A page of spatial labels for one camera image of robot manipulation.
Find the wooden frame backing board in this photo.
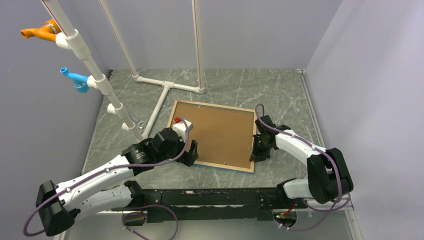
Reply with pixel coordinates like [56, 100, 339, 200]
[170, 102, 255, 170]

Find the wooden picture frame with glass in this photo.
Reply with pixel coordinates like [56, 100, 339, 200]
[166, 99, 258, 174]

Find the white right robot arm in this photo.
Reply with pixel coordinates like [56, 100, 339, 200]
[249, 115, 354, 208]

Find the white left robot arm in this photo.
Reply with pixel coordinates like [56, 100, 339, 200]
[35, 120, 199, 237]

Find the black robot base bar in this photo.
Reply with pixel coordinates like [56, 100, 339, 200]
[114, 187, 306, 223]

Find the grey metal wrench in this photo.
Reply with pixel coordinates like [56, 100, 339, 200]
[128, 112, 147, 130]

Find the blue plastic hook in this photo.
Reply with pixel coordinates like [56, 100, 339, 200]
[60, 67, 90, 93]

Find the white PVC pipe rack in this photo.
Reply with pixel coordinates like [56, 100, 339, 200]
[39, 0, 206, 142]

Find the orange plastic hook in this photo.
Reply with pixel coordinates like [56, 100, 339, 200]
[20, 18, 62, 42]

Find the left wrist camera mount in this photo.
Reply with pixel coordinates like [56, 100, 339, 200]
[171, 117, 194, 142]

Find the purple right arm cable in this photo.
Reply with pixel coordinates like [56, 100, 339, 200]
[254, 103, 352, 232]

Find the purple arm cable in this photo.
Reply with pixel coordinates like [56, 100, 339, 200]
[254, 103, 352, 232]
[23, 117, 191, 240]

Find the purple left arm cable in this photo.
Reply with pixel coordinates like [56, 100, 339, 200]
[23, 117, 191, 240]

